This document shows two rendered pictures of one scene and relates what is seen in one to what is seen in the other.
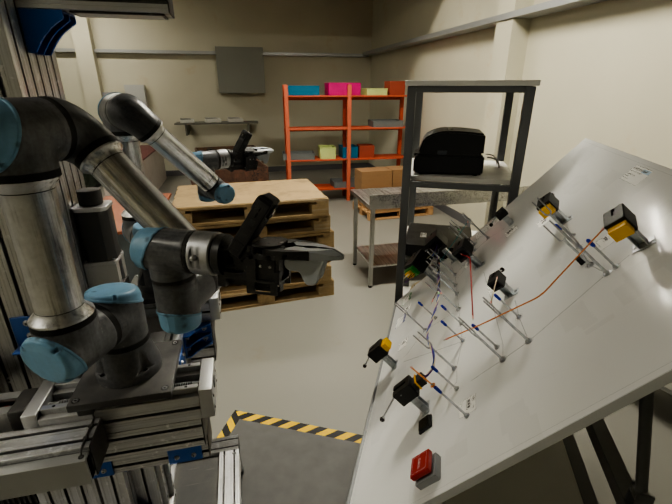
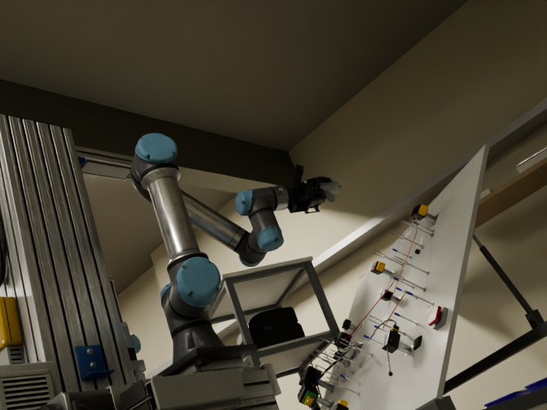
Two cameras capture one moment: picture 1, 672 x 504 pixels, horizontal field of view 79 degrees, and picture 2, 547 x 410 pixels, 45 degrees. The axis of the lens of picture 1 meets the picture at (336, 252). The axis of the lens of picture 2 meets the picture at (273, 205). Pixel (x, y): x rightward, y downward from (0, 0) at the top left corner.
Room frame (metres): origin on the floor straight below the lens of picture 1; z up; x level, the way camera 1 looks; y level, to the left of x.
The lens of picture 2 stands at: (-0.69, 1.42, 0.71)
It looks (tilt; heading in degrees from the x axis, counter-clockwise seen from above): 25 degrees up; 319
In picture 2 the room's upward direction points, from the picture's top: 22 degrees counter-clockwise
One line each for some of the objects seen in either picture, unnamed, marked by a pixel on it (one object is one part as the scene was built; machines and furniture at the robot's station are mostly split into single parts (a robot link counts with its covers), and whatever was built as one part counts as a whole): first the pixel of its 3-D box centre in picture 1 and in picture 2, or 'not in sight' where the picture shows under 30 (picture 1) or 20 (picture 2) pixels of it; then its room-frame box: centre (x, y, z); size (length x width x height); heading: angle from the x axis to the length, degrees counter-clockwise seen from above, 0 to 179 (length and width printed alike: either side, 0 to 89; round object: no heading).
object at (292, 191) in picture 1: (254, 239); not in sight; (3.68, 0.78, 0.48); 1.34 x 0.92 x 0.95; 108
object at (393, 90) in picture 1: (344, 142); not in sight; (7.17, -0.15, 0.96); 2.15 x 0.57 x 1.93; 103
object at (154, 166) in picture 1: (137, 171); not in sight; (7.79, 3.77, 0.36); 2.09 x 0.68 x 0.71; 13
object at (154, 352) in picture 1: (126, 352); (196, 345); (0.85, 0.52, 1.21); 0.15 x 0.15 x 0.10
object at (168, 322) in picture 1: (182, 296); (264, 233); (0.68, 0.29, 1.46); 0.11 x 0.08 x 0.11; 167
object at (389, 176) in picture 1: (392, 191); not in sight; (6.28, -0.88, 0.33); 1.12 x 0.79 x 0.65; 103
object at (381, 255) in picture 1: (438, 227); not in sight; (4.09, -1.08, 0.47); 1.75 x 0.66 x 0.94; 103
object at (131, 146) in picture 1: (132, 175); not in sight; (1.44, 0.72, 1.54); 0.15 x 0.12 x 0.55; 39
